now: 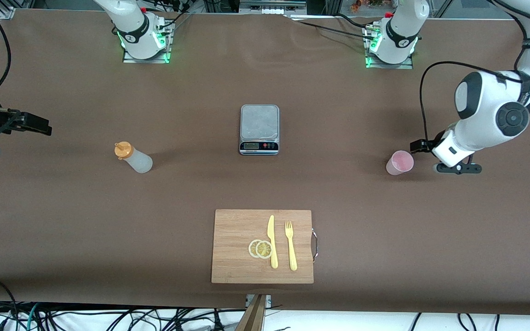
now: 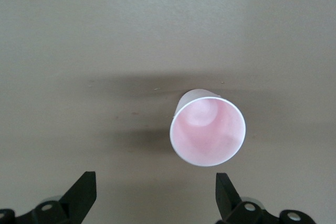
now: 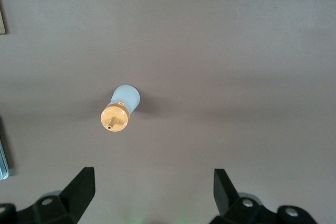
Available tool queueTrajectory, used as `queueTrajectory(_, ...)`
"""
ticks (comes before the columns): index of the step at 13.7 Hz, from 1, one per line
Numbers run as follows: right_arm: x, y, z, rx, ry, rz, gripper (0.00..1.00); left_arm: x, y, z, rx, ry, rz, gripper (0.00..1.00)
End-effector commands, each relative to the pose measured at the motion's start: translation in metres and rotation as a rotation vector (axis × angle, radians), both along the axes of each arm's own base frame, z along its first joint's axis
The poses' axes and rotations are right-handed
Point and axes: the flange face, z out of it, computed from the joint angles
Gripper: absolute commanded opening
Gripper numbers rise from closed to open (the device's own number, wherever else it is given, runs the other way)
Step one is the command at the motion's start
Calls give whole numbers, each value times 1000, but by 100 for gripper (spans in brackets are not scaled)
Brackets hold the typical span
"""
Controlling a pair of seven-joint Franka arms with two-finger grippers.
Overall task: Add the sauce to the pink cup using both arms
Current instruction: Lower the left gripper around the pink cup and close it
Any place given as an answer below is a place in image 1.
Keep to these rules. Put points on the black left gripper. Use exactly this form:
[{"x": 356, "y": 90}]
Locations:
[{"x": 421, "y": 146}]

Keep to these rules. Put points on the pink plastic cup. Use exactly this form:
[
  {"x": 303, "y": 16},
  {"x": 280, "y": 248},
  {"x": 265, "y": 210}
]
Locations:
[{"x": 398, "y": 163}]

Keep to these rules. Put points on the translucent sauce bottle orange cap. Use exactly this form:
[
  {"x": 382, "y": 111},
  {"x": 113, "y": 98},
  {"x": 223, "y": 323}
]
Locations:
[{"x": 138, "y": 161}]

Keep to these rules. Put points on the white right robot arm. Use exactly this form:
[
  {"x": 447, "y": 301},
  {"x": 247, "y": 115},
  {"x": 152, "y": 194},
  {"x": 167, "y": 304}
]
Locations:
[{"x": 136, "y": 32}]

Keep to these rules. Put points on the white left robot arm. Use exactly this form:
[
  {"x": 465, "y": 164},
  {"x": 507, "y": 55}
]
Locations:
[{"x": 481, "y": 105}]

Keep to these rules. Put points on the brown table cover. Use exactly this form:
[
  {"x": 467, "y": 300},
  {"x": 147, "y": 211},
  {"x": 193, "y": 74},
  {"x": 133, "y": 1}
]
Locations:
[{"x": 384, "y": 230}]

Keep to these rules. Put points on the orange background object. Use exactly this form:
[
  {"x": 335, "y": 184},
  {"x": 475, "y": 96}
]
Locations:
[{"x": 354, "y": 5}]

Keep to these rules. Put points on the silver digital kitchen scale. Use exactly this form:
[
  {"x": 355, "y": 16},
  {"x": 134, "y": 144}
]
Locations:
[{"x": 259, "y": 146}]

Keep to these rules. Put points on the yellow plastic fork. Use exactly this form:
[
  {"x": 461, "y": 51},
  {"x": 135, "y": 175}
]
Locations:
[{"x": 292, "y": 257}]

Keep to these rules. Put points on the yellow plastic knife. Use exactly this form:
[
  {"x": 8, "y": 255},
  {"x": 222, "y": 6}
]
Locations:
[{"x": 273, "y": 257}]

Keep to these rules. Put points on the lemon slice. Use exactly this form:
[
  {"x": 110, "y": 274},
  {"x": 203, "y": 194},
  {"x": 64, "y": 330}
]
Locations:
[
  {"x": 264, "y": 249},
  {"x": 251, "y": 248}
]

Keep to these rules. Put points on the white power strip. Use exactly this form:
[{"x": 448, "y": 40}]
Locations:
[{"x": 272, "y": 9}]

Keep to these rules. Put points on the bamboo cutting board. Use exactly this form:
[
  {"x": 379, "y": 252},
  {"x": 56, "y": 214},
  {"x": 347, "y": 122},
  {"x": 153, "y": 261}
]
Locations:
[{"x": 233, "y": 230}]

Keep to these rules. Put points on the wooden beam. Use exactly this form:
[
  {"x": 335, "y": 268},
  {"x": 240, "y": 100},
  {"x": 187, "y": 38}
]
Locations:
[{"x": 253, "y": 317}]

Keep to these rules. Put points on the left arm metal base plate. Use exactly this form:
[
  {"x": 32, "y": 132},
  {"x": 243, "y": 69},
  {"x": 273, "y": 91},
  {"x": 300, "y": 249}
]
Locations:
[{"x": 389, "y": 66}]

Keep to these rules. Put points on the aluminium frame corner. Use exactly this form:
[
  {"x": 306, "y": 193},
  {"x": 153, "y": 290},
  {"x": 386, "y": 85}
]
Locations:
[{"x": 6, "y": 11}]

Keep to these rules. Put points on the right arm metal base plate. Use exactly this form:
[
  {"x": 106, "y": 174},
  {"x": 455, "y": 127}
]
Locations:
[{"x": 145, "y": 60}]

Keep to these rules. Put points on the metal beam bracket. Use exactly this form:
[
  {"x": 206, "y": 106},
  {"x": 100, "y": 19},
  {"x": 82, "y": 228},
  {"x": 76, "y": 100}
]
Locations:
[{"x": 268, "y": 301}]

